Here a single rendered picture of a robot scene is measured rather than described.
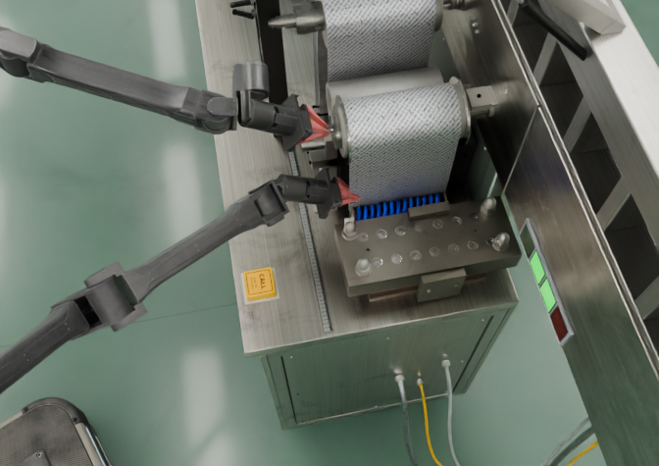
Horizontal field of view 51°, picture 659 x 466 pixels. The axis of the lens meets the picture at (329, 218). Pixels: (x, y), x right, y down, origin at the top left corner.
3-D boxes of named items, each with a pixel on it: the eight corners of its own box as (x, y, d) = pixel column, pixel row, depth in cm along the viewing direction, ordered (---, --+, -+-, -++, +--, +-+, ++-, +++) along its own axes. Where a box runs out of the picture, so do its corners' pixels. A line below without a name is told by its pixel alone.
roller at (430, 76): (326, 105, 166) (325, 72, 156) (428, 88, 168) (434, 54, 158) (335, 145, 160) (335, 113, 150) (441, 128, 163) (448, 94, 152)
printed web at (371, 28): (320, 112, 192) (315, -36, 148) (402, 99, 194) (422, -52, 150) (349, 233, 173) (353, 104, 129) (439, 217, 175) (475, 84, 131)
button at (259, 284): (243, 276, 168) (242, 271, 166) (272, 270, 168) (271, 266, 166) (247, 301, 164) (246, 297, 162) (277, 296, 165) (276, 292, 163)
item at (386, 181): (348, 209, 163) (349, 165, 147) (444, 192, 165) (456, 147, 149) (348, 210, 163) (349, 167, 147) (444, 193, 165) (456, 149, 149)
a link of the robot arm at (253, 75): (207, 131, 135) (207, 115, 127) (205, 77, 138) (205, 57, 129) (269, 131, 137) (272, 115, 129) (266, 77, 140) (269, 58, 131)
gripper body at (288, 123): (292, 153, 139) (262, 147, 134) (282, 112, 143) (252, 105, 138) (311, 136, 135) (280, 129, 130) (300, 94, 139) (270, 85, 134)
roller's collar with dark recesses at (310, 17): (293, 20, 154) (292, -3, 149) (320, 16, 155) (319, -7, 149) (298, 40, 151) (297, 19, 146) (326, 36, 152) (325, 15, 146)
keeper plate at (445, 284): (416, 294, 164) (421, 275, 154) (456, 286, 165) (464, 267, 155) (418, 304, 163) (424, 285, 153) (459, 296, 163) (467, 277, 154)
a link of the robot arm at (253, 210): (119, 332, 122) (87, 280, 120) (109, 332, 127) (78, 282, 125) (291, 218, 146) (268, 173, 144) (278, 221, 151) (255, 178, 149)
